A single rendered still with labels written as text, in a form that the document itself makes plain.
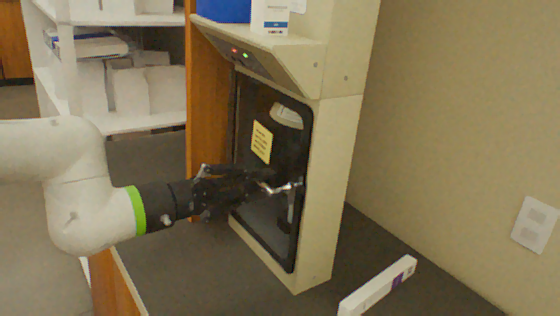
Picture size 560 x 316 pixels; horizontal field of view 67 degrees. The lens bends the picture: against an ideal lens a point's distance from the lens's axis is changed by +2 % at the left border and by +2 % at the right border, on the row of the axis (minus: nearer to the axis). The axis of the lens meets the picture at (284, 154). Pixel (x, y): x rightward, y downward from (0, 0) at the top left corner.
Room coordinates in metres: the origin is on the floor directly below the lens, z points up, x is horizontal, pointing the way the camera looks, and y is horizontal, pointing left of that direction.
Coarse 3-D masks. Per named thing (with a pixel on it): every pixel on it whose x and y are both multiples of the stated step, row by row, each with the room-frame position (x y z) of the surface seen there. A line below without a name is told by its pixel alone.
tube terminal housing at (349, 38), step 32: (320, 0) 0.76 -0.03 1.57; (352, 0) 0.75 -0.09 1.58; (320, 32) 0.75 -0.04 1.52; (352, 32) 0.76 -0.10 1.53; (352, 64) 0.77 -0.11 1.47; (320, 96) 0.73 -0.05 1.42; (352, 96) 0.78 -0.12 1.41; (320, 128) 0.73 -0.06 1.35; (352, 128) 0.79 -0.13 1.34; (320, 160) 0.74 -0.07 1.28; (320, 192) 0.75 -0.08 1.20; (320, 224) 0.76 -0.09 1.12; (320, 256) 0.77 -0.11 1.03; (288, 288) 0.75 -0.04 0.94
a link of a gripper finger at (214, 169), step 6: (204, 168) 0.70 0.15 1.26; (210, 168) 0.70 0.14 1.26; (216, 168) 0.71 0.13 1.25; (222, 168) 0.72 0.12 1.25; (228, 168) 0.73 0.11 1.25; (234, 168) 0.73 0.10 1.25; (240, 168) 0.74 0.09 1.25; (246, 168) 0.75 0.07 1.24; (216, 174) 0.71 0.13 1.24; (222, 174) 0.72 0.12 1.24
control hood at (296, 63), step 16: (192, 16) 0.90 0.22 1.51; (208, 32) 0.88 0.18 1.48; (224, 32) 0.79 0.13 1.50; (240, 32) 0.75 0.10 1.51; (288, 32) 0.80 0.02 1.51; (256, 48) 0.71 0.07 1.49; (272, 48) 0.66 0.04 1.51; (288, 48) 0.68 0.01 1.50; (304, 48) 0.70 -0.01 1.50; (320, 48) 0.72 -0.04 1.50; (272, 64) 0.71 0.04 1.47; (288, 64) 0.68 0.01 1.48; (304, 64) 0.70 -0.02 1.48; (320, 64) 0.72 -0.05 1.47; (288, 80) 0.71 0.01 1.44; (304, 80) 0.70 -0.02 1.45; (320, 80) 0.72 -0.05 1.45; (304, 96) 0.72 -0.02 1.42
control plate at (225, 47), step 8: (216, 40) 0.87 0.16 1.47; (224, 48) 0.88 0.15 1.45; (232, 48) 0.82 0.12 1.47; (240, 48) 0.78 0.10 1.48; (240, 56) 0.83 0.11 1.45; (248, 56) 0.78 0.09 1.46; (240, 64) 0.89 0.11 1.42; (248, 64) 0.83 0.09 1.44; (256, 64) 0.78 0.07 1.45; (256, 72) 0.83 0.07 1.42; (264, 72) 0.79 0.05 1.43; (272, 80) 0.79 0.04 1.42
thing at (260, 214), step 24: (240, 72) 0.94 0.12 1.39; (240, 96) 0.93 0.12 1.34; (264, 96) 0.85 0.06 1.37; (288, 96) 0.79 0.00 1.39; (240, 120) 0.93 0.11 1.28; (264, 120) 0.85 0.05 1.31; (288, 120) 0.78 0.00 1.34; (312, 120) 0.73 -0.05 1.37; (240, 144) 0.92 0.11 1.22; (288, 144) 0.77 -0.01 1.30; (288, 168) 0.77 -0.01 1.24; (240, 216) 0.91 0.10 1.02; (264, 216) 0.82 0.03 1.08; (288, 216) 0.75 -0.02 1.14; (264, 240) 0.82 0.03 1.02; (288, 240) 0.75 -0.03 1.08; (288, 264) 0.74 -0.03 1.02
